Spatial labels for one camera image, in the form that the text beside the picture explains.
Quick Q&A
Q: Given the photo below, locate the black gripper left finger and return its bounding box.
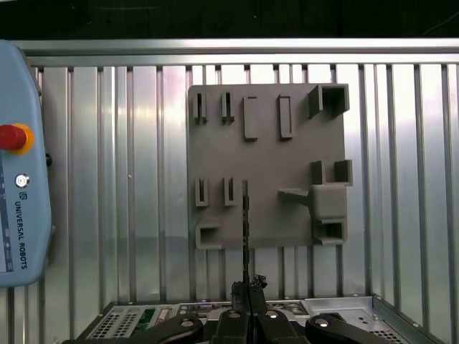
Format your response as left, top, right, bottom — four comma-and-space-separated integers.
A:
143, 281, 252, 344

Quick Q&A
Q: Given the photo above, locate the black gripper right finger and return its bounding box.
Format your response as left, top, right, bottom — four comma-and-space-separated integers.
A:
251, 274, 392, 344

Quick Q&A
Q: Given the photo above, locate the dark RAM stick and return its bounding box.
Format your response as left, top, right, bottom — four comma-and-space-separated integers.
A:
241, 179, 252, 287

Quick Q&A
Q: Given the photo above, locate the black PC case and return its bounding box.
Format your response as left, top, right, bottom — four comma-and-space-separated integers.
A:
66, 292, 444, 344

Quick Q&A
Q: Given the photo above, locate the grey parts rack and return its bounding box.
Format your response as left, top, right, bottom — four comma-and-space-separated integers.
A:
187, 83, 355, 251

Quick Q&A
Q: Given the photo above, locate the pale blue teach pendant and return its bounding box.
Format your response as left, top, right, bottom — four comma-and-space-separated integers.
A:
0, 38, 55, 289

